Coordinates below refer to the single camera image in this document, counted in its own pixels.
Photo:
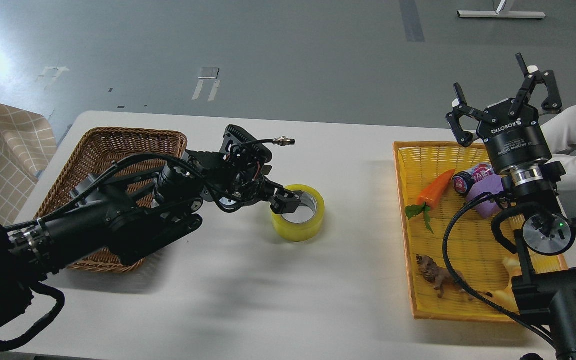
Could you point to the yellow plastic basket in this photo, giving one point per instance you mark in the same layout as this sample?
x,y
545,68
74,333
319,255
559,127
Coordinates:
x,y
472,248

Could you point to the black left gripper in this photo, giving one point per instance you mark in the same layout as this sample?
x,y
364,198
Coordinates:
x,y
259,189

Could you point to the beige checkered cloth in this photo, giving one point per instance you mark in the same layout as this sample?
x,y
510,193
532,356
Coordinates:
x,y
27,145

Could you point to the yellow tape roll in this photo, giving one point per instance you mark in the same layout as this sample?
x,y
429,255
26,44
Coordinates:
x,y
294,230

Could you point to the brown wicker basket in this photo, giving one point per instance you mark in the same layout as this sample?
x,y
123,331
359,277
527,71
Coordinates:
x,y
98,149

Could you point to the yellow toy croissant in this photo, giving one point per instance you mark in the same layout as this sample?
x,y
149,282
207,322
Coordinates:
x,y
505,297

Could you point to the orange toy carrot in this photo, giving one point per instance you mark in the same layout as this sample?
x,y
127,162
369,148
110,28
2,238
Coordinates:
x,y
430,198

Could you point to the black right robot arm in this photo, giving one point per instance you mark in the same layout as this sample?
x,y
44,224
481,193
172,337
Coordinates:
x,y
531,223

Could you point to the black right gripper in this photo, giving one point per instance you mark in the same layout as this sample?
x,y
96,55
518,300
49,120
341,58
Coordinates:
x,y
515,137

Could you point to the white metal stand base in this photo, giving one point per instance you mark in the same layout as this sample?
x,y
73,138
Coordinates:
x,y
503,10

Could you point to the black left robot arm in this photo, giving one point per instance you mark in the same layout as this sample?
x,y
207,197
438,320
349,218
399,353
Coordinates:
x,y
139,205

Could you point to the brown toy lion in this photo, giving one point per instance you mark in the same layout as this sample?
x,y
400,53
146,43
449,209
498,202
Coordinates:
x,y
438,276

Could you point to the small dark can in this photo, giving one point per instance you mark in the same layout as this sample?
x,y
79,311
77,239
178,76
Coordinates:
x,y
463,181

